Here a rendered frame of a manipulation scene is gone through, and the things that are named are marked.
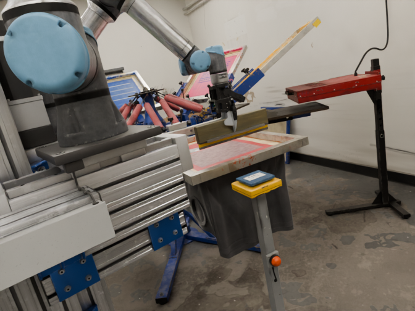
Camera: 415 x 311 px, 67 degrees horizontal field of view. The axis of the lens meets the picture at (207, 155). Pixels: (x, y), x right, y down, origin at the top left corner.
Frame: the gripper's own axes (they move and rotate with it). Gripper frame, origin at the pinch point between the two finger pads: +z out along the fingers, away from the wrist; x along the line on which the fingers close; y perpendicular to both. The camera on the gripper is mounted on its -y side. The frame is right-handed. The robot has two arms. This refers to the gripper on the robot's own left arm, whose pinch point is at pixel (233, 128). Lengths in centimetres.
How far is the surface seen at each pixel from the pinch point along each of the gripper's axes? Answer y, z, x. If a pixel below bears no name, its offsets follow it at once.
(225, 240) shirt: 16, 48, 4
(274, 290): 13, 58, 33
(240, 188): 18.3, 14.7, 30.9
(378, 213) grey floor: -138, 109, -40
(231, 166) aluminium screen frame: 11.3, 11.9, 13.5
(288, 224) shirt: -19, 53, 4
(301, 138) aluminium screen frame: -25.7, 10.5, 12.9
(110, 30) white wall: -51, -130, -460
